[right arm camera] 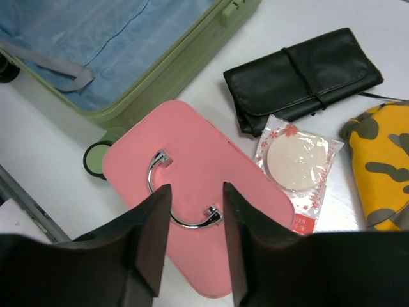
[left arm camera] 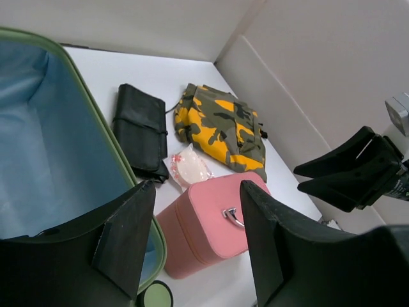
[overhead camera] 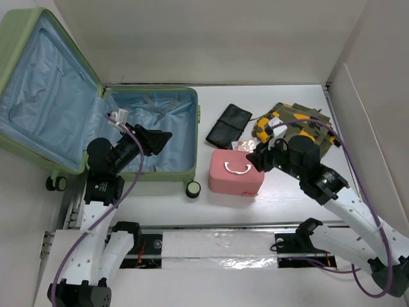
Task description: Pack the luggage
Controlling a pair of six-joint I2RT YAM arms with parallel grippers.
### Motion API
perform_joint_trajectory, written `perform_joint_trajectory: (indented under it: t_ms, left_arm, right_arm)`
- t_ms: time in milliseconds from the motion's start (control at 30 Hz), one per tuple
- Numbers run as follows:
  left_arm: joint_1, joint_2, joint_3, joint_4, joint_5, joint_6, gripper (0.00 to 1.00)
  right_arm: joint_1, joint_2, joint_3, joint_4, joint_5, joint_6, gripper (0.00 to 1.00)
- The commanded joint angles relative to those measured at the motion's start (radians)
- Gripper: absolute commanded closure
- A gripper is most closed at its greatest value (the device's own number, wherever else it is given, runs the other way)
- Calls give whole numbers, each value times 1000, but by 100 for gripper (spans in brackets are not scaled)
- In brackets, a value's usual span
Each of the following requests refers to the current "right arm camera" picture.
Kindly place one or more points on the yellow camouflage fabric pouch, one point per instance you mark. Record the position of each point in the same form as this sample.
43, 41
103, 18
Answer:
377, 141

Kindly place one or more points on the black leather roll pouch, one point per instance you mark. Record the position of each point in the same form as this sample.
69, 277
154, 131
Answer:
300, 80

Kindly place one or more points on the pink box with chrome handle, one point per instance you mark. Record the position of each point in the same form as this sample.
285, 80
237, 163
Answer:
175, 145

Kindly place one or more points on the packaged round makeup puff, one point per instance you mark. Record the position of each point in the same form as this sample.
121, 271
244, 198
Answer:
299, 162

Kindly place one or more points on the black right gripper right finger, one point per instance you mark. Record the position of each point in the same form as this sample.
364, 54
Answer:
272, 266

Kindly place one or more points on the light green hard suitcase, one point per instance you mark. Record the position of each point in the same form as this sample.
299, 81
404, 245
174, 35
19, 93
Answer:
114, 61

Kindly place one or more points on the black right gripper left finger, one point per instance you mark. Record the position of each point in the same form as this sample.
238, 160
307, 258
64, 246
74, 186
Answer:
117, 264

